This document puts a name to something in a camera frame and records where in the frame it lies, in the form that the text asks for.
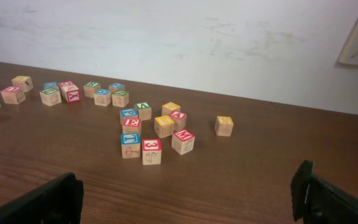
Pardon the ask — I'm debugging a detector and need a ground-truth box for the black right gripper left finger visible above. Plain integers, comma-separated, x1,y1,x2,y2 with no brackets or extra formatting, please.
0,172,84,224

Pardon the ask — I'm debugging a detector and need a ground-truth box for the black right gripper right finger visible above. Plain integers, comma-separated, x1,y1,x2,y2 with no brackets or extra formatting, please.
290,160,358,224

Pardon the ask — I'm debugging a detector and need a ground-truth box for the blue T umbrella block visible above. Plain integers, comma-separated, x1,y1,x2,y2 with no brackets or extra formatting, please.
121,133,141,159

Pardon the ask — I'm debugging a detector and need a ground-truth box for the red E block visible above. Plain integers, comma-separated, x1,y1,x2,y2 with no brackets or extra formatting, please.
122,118,142,135

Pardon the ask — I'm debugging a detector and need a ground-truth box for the red 3 block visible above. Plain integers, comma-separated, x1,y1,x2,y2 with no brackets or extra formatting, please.
142,139,162,165

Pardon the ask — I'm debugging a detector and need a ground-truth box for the green Z block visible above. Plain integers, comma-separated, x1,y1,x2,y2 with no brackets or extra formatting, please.
40,88,62,106

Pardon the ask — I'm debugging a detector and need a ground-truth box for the red tilted Y block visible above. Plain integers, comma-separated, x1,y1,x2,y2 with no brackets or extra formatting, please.
59,81,81,103

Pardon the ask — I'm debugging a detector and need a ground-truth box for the blue P block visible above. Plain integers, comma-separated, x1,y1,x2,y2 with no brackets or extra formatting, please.
119,108,138,125

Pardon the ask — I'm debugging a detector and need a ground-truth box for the blue H block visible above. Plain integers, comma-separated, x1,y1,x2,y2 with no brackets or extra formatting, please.
94,89,112,106

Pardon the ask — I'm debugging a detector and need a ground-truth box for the red U block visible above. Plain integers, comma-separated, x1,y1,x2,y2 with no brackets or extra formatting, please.
1,86,25,105

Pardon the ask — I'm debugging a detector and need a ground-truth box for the green R block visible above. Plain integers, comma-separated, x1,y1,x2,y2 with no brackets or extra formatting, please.
84,82,101,98

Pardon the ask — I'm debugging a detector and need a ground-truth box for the blue D block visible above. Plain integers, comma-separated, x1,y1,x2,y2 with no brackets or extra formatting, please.
44,82,60,90

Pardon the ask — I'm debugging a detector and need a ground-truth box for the yellow block far right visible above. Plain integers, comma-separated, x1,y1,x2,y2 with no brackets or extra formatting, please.
214,116,234,137

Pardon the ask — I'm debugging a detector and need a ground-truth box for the green N block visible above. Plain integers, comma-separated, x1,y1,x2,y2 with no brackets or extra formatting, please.
112,90,129,108

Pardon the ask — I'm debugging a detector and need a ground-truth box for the green V block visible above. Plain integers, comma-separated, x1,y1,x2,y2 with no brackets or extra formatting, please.
134,102,152,121

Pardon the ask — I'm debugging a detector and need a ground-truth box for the yellow block upper left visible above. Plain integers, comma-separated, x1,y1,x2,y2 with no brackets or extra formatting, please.
12,76,34,92

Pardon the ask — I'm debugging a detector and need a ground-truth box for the blue X block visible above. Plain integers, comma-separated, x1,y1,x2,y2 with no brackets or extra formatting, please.
109,82,125,93

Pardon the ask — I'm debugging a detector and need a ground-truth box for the yellow block centre right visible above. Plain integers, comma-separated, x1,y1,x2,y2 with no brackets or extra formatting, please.
154,115,175,138

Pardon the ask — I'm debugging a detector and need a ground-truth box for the red M block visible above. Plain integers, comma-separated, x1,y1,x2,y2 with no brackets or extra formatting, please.
172,129,195,155

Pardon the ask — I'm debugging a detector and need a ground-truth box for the yellow block near A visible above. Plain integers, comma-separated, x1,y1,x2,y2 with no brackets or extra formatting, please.
162,102,181,116

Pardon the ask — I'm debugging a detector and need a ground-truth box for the red A block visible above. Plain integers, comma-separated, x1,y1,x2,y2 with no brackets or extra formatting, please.
169,110,187,131

